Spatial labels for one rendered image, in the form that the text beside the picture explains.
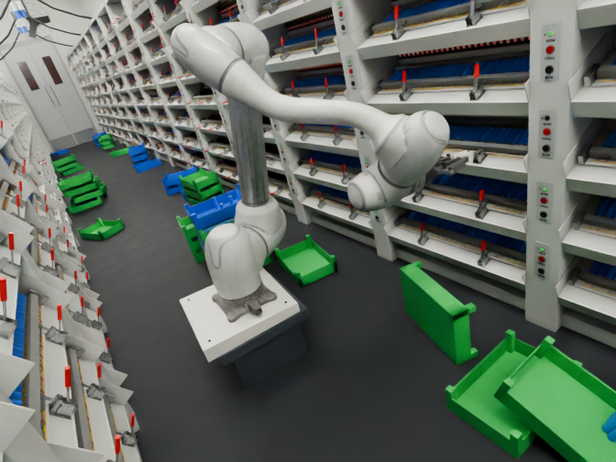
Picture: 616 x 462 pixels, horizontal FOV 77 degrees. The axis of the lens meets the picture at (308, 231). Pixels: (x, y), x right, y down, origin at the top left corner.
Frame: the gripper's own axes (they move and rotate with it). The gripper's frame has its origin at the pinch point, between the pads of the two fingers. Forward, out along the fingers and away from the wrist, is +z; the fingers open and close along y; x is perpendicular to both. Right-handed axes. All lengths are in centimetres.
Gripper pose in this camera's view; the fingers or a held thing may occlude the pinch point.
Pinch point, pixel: (462, 158)
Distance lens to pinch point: 124.2
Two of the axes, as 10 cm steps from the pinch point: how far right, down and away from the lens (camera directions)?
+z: 8.2, -3.2, 4.8
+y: 5.6, 2.6, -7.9
